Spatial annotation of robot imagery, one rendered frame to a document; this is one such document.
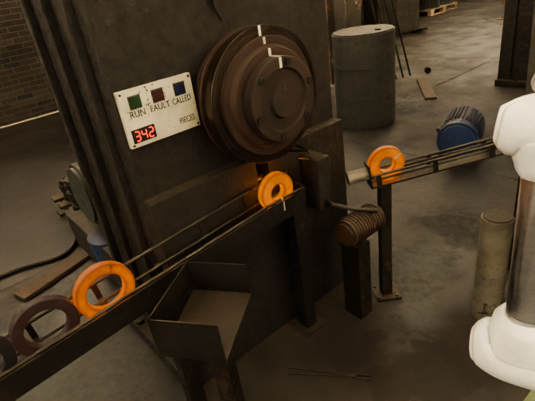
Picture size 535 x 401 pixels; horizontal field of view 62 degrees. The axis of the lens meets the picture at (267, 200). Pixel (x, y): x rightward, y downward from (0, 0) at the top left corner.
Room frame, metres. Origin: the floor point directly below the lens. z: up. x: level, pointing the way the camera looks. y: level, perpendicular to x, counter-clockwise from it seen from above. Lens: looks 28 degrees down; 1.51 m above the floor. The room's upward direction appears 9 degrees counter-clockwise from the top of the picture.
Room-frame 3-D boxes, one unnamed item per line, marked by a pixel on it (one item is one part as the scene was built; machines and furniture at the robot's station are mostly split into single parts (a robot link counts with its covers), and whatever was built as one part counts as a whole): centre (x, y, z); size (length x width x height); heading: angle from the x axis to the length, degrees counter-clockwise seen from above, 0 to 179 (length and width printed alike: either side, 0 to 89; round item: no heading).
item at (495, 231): (1.46, -0.90, 0.26); 0.12 x 0.12 x 0.52
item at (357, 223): (1.63, -0.38, 0.27); 0.22 x 0.13 x 0.53; 127
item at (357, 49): (4.29, -1.12, 0.45); 0.59 x 0.59 x 0.89
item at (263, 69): (1.46, -0.10, 1.11); 0.28 x 0.06 x 0.28; 127
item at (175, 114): (1.43, 0.30, 1.15); 0.26 x 0.02 x 0.18; 127
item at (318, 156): (1.69, -0.22, 0.68); 0.11 x 0.08 x 0.24; 37
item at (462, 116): (3.21, -1.60, 0.17); 0.57 x 0.31 x 0.34; 147
